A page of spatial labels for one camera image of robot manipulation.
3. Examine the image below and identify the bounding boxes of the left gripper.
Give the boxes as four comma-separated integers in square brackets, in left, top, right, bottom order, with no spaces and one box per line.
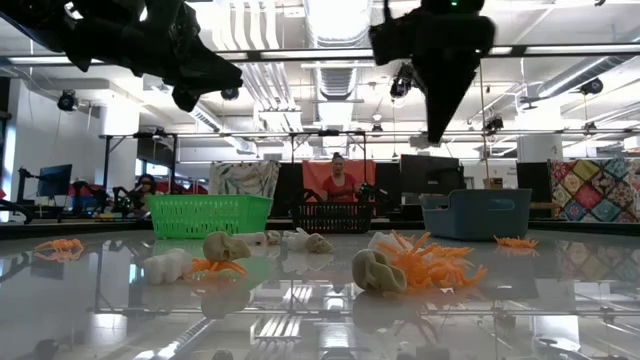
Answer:
[64,0,244,112]

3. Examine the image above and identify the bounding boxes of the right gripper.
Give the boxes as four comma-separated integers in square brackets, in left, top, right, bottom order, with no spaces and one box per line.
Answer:
[368,14,497,144]

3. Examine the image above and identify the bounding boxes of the black computer monitor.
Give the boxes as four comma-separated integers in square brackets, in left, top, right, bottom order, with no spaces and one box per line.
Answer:
[399,153,461,196]
[37,163,74,199]
[516,162,551,204]

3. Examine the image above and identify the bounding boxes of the leaf print cloth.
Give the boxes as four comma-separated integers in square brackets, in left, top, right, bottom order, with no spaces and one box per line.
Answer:
[208,160,282,217]

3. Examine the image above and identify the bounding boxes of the person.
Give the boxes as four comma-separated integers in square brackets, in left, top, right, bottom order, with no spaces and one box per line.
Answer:
[130,173,157,214]
[321,152,359,203]

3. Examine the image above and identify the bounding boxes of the black partition panel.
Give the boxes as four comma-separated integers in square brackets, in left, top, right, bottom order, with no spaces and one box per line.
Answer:
[375,162,401,217]
[278,162,304,219]

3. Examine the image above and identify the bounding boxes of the teal plastic bin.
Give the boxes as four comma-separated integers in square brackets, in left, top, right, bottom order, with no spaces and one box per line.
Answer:
[419,188,534,242]

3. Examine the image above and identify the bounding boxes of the green plastic basket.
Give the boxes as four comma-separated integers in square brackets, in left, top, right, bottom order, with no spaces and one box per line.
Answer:
[147,194,274,240]

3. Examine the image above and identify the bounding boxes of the orange cloth backdrop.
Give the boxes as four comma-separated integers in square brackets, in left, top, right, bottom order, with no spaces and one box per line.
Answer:
[302,159,377,204]

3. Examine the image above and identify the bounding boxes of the black plastic basket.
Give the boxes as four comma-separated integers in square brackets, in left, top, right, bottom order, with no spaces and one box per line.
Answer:
[292,202,375,235]

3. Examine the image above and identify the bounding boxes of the colourful patchwork quilt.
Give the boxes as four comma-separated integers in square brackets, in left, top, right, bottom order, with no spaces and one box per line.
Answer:
[548,158,640,224]

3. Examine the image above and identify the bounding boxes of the black curved bar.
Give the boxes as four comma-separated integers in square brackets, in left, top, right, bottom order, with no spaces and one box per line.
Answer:
[0,198,39,225]

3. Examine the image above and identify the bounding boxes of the thin hanging cable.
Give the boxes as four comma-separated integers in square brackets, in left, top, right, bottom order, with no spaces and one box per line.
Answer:
[477,64,490,181]

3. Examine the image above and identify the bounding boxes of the black overhead frame beam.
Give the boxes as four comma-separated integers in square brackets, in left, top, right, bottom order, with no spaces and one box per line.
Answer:
[0,43,640,67]

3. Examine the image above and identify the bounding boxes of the silver ventilation duct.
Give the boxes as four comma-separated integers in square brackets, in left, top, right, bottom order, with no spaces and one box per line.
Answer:
[519,52,640,109]
[303,0,375,101]

